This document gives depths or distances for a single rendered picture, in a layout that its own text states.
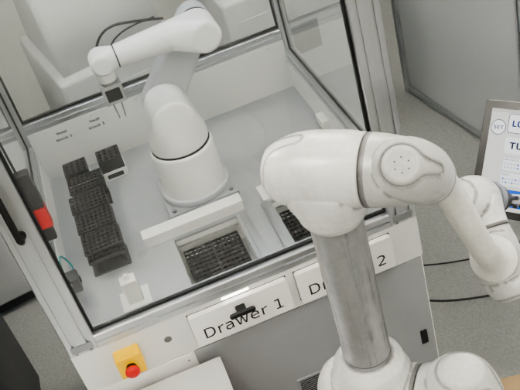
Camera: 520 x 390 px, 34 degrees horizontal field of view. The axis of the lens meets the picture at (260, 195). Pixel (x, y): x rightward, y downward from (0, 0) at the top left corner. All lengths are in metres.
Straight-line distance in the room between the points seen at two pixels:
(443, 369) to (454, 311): 1.67
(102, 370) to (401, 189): 1.27
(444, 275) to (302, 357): 1.16
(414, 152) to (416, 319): 1.37
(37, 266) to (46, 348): 1.77
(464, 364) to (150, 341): 0.94
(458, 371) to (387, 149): 0.58
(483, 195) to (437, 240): 1.85
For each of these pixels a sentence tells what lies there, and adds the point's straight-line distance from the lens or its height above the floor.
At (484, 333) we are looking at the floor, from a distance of 3.36.
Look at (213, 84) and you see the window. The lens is 2.01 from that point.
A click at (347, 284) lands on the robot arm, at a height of 1.40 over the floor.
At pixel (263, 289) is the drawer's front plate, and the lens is 2.34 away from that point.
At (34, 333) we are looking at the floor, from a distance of 4.01.
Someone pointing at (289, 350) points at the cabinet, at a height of 0.65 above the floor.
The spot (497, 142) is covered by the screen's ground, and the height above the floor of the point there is 1.11.
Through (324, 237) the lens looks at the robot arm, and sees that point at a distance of 1.54.
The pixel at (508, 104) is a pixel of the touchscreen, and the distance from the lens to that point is 2.37.
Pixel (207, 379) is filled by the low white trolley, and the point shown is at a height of 0.76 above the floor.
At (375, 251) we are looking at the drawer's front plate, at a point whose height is 0.90.
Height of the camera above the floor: 2.51
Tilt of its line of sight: 36 degrees down
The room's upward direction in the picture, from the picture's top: 17 degrees counter-clockwise
